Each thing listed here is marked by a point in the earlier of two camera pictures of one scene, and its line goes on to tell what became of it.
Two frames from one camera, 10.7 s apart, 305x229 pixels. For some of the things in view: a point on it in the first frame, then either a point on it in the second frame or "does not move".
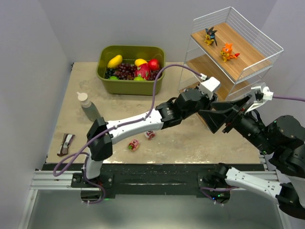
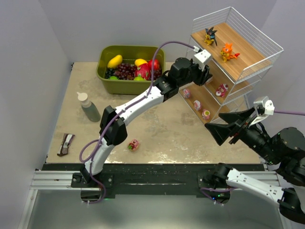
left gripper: x=207 y=101 to x=205 y=75
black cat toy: x=210 y=36 does not move
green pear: x=138 y=78 does not move
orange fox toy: x=226 y=52 does not move
